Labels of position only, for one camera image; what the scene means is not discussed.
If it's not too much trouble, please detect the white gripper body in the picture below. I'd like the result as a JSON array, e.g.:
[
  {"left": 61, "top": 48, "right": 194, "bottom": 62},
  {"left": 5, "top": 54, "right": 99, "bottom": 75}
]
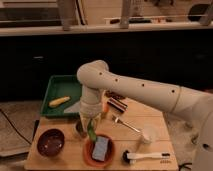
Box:
[{"left": 79, "top": 101, "right": 102, "bottom": 131}]

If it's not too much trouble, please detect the green pepper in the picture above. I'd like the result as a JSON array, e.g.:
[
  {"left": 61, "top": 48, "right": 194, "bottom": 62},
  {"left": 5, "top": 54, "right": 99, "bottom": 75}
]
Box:
[{"left": 87, "top": 121, "right": 97, "bottom": 142}]

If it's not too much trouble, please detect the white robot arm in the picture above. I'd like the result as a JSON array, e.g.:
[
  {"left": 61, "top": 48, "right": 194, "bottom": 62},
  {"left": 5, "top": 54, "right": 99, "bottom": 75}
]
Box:
[{"left": 77, "top": 60, "right": 213, "bottom": 171}]

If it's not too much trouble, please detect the small metal cup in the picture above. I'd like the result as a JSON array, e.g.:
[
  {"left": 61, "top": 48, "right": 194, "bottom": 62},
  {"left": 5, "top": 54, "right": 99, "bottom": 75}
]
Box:
[{"left": 75, "top": 120, "right": 87, "bottom": 138}]

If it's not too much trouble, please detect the translucent plastic cup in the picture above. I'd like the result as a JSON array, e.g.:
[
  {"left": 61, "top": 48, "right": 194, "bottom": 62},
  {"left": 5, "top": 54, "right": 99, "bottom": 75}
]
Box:
[{"left": 140, "top": 124, "right": 158, "bottom": 144}]

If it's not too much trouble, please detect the grey triangular wedge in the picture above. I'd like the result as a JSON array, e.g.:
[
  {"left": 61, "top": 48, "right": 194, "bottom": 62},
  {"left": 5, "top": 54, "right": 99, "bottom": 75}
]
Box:
[{"left": 64, "top": 101, "right": 80, "bottom": 114}]

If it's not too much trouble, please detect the yellow orange fruit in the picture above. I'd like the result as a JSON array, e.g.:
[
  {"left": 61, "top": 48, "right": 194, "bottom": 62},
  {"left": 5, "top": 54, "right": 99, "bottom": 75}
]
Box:
[{"left": 102, "top": 103, "right": 109, "bottom": 117}]

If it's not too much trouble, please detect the bunch of dark grapes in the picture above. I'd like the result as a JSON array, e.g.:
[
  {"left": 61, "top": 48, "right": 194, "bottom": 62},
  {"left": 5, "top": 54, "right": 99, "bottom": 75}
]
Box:
[{"left": 105, "top": 90, "right": 126, "bottom": 100}]

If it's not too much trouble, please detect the metal fork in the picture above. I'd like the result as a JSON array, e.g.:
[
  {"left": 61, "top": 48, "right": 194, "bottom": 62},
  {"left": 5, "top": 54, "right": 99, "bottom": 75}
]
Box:
[{"left": 112, "top": 115, "right": 141, "bottom": 133}]

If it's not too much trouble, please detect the black striped box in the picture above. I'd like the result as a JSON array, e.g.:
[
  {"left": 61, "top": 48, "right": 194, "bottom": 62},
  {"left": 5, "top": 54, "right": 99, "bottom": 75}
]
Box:
[{"left": 107, "top": 98, "right": 127, "bottom": 113}]

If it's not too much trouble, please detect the yellow corn cob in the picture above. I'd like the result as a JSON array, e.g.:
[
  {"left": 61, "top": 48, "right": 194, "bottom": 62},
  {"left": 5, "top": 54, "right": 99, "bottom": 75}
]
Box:
[{"left": 48, "top": 96, "right": 70, "bottom": 108}]

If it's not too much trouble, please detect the orange plate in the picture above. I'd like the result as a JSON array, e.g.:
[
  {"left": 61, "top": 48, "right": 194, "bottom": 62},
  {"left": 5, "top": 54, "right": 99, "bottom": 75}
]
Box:
[{"left": 83, "top": 134, "right": 115, "bottom": 168}]

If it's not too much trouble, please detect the blue sponge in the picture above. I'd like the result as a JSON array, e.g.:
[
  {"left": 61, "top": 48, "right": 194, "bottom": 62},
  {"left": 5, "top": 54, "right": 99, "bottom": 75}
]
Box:
[{"left": 92, "top": 136, "right": 109, "bottom": 161}]

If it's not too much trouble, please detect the green plastic tray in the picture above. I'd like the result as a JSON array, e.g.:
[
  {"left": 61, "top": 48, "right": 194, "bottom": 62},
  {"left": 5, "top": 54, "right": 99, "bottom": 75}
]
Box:
[{"left": 40, "top": 75, "right": 82, "bottom": 118}]

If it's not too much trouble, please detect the dark red bowl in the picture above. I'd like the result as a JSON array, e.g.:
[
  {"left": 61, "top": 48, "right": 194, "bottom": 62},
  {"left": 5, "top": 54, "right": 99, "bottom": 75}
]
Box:
[{"left": 37, "top": 129, "right": 65, "bottom": 157}]

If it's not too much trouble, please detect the black cable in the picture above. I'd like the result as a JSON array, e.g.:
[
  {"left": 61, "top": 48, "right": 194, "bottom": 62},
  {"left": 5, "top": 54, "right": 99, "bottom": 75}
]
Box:
[{"left": 0, "top": 108, "right": 34, "bottom": 146}]

